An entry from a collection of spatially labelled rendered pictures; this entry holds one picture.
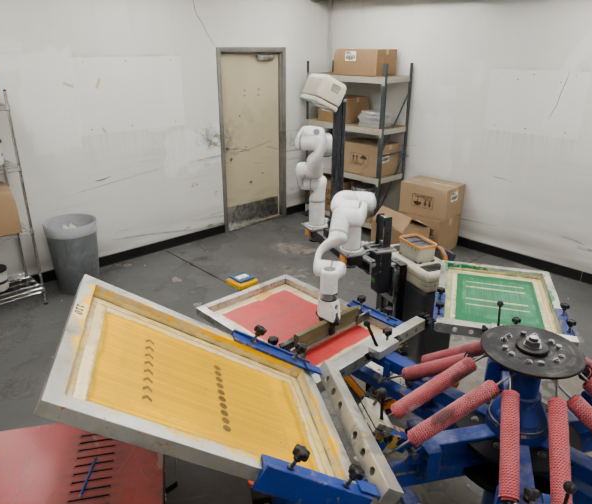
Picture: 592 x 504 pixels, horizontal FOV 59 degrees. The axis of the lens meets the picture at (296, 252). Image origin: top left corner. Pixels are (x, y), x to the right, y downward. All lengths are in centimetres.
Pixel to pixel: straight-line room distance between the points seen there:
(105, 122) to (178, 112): 81
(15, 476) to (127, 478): 30
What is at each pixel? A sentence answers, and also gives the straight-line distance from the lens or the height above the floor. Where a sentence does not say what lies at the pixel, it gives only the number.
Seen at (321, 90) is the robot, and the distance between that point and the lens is 270.
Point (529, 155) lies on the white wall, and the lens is 580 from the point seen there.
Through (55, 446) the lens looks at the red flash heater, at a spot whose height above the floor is 110.
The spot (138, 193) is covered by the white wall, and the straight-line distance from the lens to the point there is 578.
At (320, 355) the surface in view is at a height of 96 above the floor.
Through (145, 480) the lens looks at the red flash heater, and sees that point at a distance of 155.
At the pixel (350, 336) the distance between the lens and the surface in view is 238.
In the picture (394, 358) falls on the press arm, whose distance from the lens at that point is 210.
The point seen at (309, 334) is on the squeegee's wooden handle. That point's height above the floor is 104.
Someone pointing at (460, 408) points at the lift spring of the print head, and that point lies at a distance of 165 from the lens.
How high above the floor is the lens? 217
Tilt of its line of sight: 22 degrees down
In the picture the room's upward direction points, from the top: straight up
